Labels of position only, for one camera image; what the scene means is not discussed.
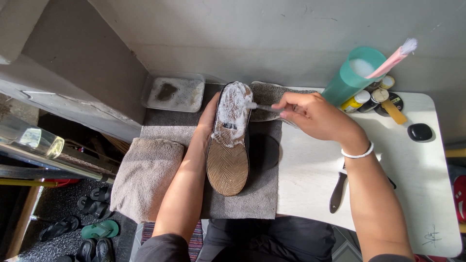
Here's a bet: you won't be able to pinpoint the person's right hand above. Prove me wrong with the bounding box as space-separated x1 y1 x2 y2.
272 91 369 152

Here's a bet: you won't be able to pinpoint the person's left hand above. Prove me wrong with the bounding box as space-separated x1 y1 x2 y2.
192 92 221 142

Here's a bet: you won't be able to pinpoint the black shoe with brown sole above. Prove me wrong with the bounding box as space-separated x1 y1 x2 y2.
206 81 255 197

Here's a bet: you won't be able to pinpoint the grey cleaning toothbrush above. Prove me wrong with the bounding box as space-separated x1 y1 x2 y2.
248 101 301 129

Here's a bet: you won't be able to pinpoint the yellow bottle with white cap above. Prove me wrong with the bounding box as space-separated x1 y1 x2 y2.
339 90 371 114

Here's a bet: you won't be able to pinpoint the teal plastic cup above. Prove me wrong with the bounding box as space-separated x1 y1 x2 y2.
321 46 387 107

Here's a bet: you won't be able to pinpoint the clear plastic soapy water tray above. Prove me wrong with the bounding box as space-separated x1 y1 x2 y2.
141 72 207 114

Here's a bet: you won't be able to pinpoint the dark bottle with cream cap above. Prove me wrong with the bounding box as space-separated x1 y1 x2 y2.
358 88 390 114

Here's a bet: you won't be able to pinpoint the grey shoe insole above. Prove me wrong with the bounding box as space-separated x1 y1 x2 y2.
249 81 319 123

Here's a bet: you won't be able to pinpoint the jar with gold lid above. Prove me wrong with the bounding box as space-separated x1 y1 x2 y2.
366 75 396 92

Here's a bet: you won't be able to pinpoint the amber applicator stick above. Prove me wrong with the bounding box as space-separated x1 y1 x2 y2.
381 98 408 125

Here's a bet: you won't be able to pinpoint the black round tin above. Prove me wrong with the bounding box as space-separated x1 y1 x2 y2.
374 92 404 117

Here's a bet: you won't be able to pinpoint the folded beige towel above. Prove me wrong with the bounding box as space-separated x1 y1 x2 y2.
109 137 185 224

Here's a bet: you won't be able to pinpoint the pink toothbrush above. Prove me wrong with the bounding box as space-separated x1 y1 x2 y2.
365 37 419 80

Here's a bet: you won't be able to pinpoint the grey towel mat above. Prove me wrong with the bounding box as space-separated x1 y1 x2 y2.
140 83 283 220

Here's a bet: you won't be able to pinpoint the black earbud case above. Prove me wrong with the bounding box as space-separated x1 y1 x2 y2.
407 123 434 143

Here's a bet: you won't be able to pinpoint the striped floor rug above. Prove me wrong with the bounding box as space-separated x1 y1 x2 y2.
141 219 204 262

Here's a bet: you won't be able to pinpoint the person's black trousers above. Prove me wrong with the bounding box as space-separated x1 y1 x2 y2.
135 215 337 262

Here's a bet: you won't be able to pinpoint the green flip flop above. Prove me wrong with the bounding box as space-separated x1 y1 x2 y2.
80 219 120 240

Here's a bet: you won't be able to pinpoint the red plastic stool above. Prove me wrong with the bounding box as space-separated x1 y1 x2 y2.
453 175 466 223

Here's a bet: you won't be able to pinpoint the black slipper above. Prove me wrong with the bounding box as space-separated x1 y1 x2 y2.
94 237 115 262
75 238 97 262

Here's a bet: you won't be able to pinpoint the clear glass bottle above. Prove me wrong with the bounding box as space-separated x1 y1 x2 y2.
0 116 66 159

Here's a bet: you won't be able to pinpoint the black flip flop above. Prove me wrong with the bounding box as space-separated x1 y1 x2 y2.
39 216 80 243

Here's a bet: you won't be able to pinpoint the white bead bracelet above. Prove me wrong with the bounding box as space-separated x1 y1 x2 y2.
341 141 375 159

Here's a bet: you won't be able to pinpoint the brown handled brush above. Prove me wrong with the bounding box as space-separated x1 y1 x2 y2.
329 163 349 214

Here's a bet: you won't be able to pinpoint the pair of black strap sandals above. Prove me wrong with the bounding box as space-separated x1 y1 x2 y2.
77 186 113 220

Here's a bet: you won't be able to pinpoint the metal rail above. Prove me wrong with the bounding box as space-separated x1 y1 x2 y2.
0 141 116 185

